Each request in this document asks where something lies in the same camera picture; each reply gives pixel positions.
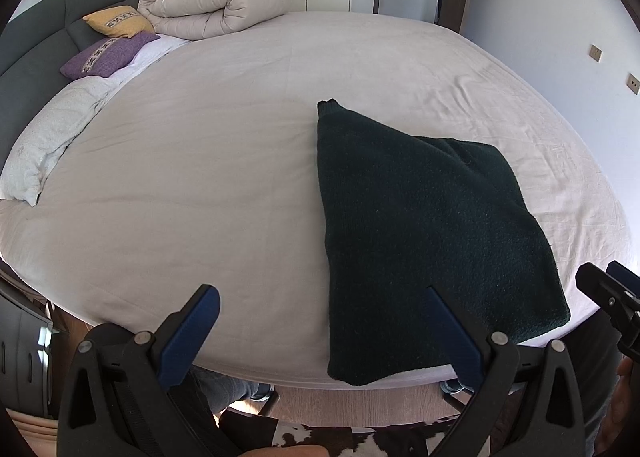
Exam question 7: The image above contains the grey padded headboard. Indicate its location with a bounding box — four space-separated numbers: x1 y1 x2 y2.
0 0 166 172

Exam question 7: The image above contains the bed with white sheet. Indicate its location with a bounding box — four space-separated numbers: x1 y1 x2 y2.
0 11 638 390

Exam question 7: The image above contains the person's left leg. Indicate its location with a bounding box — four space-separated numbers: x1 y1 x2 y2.
191 366 279 414

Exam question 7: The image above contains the person's right hand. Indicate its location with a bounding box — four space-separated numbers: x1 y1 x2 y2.
616 356 640 400

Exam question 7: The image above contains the yellow patterned pillow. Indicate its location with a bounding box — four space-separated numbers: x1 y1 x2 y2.
82 7 157 38

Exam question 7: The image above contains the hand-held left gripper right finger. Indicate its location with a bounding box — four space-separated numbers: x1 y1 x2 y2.
425 285 587 457

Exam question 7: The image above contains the white pillow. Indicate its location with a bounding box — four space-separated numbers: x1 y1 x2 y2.
122 35 193 74
0 76 132 208

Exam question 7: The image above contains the person's right leg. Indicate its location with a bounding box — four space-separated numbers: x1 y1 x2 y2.
562 324 623 457

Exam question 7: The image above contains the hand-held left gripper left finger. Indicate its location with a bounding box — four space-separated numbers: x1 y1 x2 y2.
57 283 227 457

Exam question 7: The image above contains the dark green towel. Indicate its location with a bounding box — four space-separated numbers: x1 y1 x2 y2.
316 98 572 386

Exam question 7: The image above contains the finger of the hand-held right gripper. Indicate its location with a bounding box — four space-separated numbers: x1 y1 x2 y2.
605 260 640 291
575 262 632 311

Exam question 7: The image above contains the person's left forearm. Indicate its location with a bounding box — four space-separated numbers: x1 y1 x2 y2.
239 444 328 457

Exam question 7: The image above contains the purple patterned pillow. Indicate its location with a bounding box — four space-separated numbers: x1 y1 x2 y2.
60 32 162 79

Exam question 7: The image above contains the dark grey nightstand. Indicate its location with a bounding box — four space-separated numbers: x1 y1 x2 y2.
0 282 67 419

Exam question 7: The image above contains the person's leg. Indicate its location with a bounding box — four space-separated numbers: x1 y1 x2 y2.
562 324 623 457
191 366 279 414

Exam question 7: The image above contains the cowhide print cloth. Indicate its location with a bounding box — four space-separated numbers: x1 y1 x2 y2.
220 412 463 457

